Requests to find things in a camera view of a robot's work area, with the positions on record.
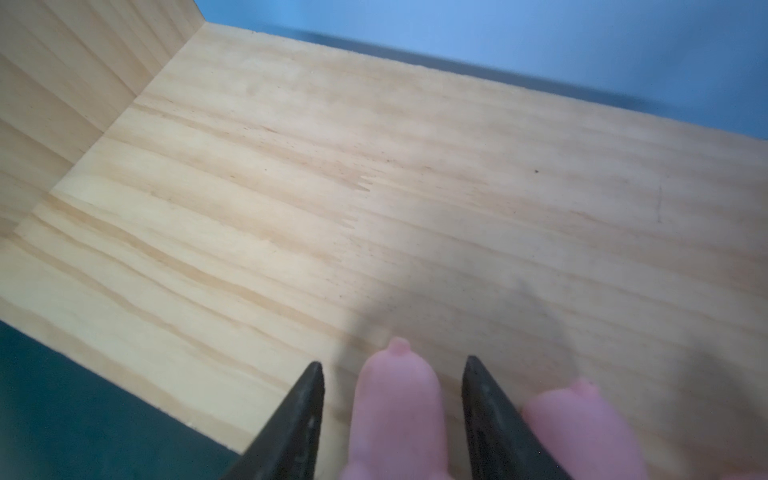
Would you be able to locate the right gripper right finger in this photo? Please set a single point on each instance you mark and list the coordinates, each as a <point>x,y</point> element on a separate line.
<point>500,443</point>

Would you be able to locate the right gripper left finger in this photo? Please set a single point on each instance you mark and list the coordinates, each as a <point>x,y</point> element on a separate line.
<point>287,445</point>

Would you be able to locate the pink pig toy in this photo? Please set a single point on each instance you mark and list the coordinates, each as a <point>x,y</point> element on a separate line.
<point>584,433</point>
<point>398,426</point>

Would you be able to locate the wooden shelf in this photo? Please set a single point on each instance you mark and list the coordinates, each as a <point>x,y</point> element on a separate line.
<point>196,212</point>

